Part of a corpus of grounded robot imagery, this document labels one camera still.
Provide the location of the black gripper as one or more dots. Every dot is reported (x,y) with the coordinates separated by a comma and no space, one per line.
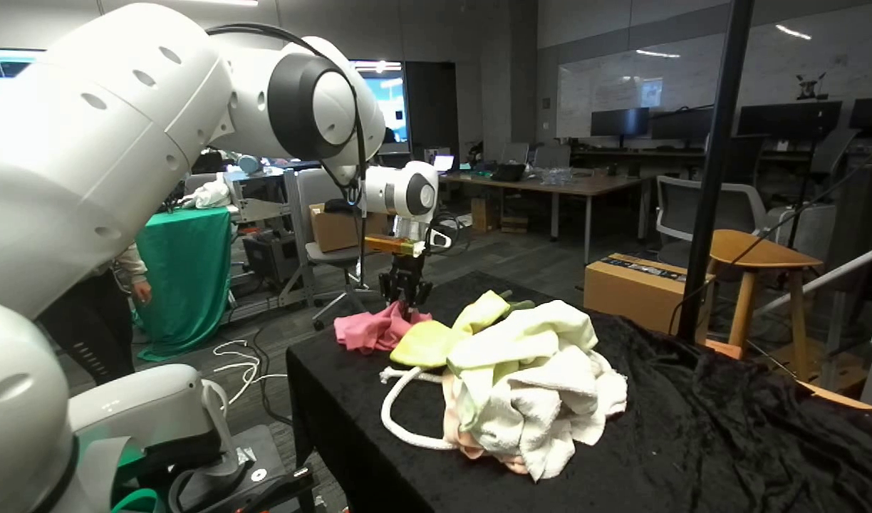
(405,279)

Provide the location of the pink cloth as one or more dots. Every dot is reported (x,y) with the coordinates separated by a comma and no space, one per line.
(373,332)

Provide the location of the large pale green towel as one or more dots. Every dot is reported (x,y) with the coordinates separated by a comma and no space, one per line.
(530,332)

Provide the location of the white terry towel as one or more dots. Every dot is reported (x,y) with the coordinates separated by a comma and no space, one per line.
(549,452)

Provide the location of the small yellow-green cloth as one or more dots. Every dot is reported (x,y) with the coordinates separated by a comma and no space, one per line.
(430,342)

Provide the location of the peach printed t-shirt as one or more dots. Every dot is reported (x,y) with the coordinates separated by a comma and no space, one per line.
(463,439)

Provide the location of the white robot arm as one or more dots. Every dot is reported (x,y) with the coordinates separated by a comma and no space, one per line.
(91,137)

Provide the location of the green covered table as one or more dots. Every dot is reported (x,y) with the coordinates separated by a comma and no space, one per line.
(188,268)

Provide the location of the cardboard box on floor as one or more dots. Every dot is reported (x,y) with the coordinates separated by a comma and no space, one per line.
(646,292)

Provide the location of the person in beige sweater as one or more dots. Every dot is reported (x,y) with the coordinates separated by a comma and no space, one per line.
(133,273)

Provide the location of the black table cloth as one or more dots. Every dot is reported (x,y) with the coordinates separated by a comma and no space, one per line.
(700,433)

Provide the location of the wooden stool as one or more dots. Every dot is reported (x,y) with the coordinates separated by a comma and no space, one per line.
(750,258)

